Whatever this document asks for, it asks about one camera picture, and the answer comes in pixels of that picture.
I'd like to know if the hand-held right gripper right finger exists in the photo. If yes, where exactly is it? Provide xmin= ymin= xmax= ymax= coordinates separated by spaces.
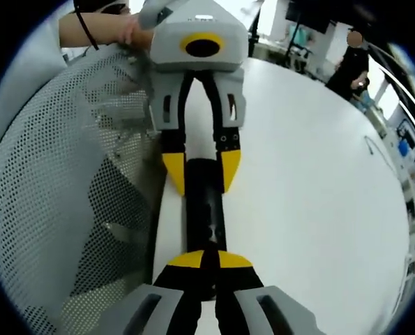
xmin=213 ymin=249 xmax=327 ymax=335

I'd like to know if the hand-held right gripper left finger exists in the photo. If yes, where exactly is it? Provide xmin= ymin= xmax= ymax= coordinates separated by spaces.
xmin=98 ymin=248 xmax=213 ymax=335

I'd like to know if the black remote control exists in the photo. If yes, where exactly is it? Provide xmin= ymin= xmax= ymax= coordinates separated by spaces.
xmin=185 ymin=158 xmax=227 ymax=253

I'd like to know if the person's left hand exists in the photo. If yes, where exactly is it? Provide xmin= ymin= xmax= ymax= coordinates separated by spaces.
xmin=118 ymin=13 xmax=156 ymax=48

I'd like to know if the black pole stand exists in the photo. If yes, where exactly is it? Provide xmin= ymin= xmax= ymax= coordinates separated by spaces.
xmin=247 ymin=0 xmax=264 ymax=59

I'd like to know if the screen stand with green cloth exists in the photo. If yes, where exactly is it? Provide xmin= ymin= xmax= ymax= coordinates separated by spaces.
xmin=285 ymin=20 xmax=315 ymax=73

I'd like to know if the grey mesh office chair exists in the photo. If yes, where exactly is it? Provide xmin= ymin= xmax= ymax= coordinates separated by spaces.
xmin=0 ymin=45 xmax=168 ymax=335

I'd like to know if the grey cable on table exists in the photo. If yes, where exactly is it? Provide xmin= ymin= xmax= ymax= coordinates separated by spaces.
xmin=363 ymin=135 xmax=402 ymax=179

